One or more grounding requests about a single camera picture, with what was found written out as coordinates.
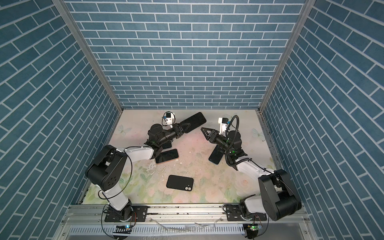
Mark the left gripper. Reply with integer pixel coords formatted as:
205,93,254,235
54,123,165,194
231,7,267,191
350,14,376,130
156,123,190,147

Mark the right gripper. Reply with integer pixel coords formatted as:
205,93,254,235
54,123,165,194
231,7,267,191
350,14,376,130
202,127,234,155

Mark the black phone case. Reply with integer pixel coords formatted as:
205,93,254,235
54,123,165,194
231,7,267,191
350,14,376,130
166,175,194,192
179,111,208,132

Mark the blue-edged black phone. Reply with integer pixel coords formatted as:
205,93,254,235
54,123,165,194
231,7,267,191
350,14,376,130
209,146,225,165

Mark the pink phone case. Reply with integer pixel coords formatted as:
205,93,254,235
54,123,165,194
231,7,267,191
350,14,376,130
154,148,180,165

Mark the light blue phone case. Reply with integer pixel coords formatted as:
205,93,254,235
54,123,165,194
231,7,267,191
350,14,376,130
162,143,172,150

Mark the purple-edged black phone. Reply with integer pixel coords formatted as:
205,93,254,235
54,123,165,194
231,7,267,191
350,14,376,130
156,149,179,164

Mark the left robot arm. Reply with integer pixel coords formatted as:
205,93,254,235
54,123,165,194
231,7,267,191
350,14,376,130
85,123,191,220

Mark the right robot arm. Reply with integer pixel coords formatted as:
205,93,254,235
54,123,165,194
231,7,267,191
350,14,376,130
201,128,302,221

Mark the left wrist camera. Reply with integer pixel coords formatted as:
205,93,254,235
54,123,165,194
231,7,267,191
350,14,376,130
162,111,176,127

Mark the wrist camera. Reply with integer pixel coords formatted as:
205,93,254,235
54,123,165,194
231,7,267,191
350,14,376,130
218,118,230,135
162,111,176,127

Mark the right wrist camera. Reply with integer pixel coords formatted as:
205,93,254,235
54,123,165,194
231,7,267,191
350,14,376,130
218,118,230,135

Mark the right camera black cable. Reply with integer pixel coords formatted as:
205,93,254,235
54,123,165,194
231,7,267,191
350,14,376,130
224,115,250,167

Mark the aluminium front rail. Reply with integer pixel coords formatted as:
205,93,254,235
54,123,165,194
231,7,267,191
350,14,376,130
61,203,301,226

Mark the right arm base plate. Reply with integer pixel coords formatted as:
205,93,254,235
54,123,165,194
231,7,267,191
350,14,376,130
222,204,267,222

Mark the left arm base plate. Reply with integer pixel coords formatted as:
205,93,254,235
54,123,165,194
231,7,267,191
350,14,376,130
103,206,149,223

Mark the white slotted cable duct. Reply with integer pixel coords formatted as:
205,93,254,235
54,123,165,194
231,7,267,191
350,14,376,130
69,224,245,237

